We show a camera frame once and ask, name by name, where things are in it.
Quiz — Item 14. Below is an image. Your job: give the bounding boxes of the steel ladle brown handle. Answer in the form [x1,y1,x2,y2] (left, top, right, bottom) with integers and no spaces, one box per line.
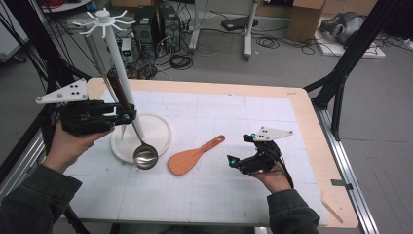
[106,69,160,171]

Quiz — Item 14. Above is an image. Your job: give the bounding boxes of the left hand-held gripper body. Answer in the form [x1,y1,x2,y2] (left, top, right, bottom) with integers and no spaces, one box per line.
[35,77,115,137]

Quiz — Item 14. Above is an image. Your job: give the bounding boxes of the flat black case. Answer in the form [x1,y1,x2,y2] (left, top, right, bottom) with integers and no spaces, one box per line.
[220,16,260,32]

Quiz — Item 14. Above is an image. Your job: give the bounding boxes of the person's left hand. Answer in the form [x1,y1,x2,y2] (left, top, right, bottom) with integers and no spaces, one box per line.
[41,121,115,174]

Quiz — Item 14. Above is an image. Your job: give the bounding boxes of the person's right hand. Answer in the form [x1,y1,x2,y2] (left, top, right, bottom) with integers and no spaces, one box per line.
[250,168,294,195]

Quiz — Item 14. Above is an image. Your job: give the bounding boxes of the white utensil rack stand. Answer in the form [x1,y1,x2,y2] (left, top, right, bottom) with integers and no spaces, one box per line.
[72,8,173,165]

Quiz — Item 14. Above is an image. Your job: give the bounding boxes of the black cable loops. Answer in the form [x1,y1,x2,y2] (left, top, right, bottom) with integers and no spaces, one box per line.
[255,34,317,57]

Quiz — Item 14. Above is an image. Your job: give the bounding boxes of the white round table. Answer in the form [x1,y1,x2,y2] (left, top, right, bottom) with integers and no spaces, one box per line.
[40,0,93,15]

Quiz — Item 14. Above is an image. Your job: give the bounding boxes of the small grey power supply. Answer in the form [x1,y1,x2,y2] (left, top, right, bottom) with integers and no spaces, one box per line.
[120,37,133,63]

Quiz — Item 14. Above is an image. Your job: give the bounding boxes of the black cable coil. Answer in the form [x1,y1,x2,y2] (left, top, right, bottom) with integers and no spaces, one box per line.
[169,53,195,71]

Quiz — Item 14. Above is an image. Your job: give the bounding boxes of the open cardboard box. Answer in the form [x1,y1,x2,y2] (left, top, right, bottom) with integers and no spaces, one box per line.
[286,0,327,43]

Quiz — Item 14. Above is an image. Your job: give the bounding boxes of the orange wooden rice paddle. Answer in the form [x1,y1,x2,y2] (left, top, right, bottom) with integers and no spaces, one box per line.
[167,134,226,176]

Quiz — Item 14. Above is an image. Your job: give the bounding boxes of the grey vacuum cleaner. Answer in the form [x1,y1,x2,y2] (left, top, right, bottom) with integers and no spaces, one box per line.
[319,11,366,45]

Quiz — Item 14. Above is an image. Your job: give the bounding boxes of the grey cabinet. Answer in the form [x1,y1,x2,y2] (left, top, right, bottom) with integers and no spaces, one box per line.
[0,2,30,63]

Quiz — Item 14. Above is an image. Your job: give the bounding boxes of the black metal stand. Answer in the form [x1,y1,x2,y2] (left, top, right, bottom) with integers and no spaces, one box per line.
[0,0,93,144]
[303,0,402,141]

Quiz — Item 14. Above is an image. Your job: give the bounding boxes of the aluminium rail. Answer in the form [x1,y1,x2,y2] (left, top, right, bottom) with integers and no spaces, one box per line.
[316,106,381,234]
[0,130,47,215]

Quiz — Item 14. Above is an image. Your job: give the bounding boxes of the white desk leg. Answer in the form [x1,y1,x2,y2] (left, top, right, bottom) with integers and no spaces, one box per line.
[243,0,260,62]
[188,0,206,54]

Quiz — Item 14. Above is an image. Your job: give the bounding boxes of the black computer tower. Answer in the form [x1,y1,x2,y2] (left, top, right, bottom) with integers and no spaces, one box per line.
[131,6,161,47]
[158,5,181,53]

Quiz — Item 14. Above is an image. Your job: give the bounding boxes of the white floor board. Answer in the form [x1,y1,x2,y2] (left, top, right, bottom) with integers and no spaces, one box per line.
[314,30,387,60]

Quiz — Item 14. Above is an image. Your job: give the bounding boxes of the white grid mat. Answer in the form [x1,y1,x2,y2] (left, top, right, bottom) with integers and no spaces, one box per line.
[62,89,329,227]

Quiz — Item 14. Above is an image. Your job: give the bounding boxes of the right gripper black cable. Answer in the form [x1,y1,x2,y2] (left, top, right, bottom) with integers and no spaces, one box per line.
[273,151,295,190]

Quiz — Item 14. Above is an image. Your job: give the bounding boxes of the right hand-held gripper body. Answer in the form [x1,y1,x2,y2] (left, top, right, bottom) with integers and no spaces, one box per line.
[238,126,294,176]

